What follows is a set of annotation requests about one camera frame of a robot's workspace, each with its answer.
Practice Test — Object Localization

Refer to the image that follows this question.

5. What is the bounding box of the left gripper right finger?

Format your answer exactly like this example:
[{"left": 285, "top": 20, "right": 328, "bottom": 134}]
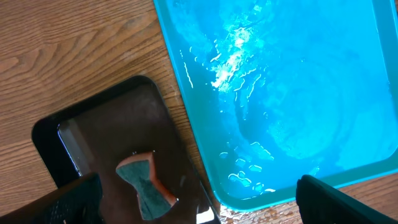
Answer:
[{"left": 296, "top": 175, "right": 397, "bottom": 224}]

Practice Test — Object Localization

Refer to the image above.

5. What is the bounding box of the black plastic tray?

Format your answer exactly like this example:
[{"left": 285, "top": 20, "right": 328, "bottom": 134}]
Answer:
[{"left": 32, "top": 76, "right": 219, "bottom": 223}]

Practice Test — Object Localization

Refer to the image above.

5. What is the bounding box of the teal plastic tray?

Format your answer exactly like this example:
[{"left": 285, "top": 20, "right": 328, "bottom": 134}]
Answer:
[{"left": 154, "top": 0, "right": 397, "bottom": 212}]

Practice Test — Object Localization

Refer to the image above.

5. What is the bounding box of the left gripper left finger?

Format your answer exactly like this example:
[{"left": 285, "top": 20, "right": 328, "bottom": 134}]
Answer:
[{"left": 1, "top": 173, "right": 104, "bottom": 224}]

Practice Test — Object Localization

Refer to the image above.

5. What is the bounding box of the green and orange sponge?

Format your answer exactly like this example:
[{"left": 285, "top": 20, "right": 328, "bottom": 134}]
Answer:
[{"left": 116, "top": 152, "right": 177, "bottom": 220}]

